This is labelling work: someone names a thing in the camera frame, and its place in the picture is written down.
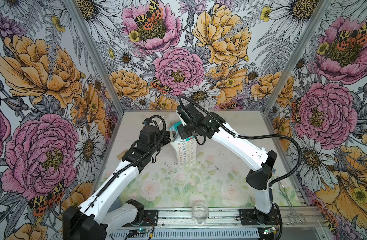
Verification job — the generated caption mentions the teal snack packet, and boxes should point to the teal snack packet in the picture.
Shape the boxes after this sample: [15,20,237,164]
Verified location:
[169,121,194,143]

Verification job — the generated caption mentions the white paper bag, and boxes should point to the white paper bag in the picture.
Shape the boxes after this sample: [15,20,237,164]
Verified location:
[169,121,197,167]

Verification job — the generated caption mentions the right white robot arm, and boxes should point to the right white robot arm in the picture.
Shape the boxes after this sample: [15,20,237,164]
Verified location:
[176,104,277,225]

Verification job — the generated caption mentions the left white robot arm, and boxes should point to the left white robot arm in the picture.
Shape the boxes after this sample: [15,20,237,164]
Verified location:
[62,116,171,240]

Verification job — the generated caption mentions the wooden block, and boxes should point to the wooden block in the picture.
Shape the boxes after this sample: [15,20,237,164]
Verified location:
[117,151,126,161]

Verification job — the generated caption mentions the clear plastic cup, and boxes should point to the clear plastic cup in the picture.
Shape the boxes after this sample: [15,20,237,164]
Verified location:
[191,202,209,226]

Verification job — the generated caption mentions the metal tongs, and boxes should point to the metal tongs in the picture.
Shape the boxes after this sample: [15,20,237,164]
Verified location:
[278,182,307,226]

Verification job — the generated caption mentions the left black cable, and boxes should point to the left black cable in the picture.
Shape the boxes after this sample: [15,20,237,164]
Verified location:
[96,114,167,193]

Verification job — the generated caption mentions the right black corrugated cable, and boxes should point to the right black corrugated cable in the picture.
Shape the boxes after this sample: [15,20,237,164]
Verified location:
[178,95,303,188]

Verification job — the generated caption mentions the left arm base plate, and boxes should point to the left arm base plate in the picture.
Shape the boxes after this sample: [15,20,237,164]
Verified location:
[124,210,159,227]

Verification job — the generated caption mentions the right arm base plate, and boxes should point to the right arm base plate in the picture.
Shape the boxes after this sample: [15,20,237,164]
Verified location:
[238,207,282,226]

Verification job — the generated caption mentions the aluminium front rail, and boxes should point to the aluminium front rail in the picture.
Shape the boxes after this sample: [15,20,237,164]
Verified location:
[70,207,325,231]

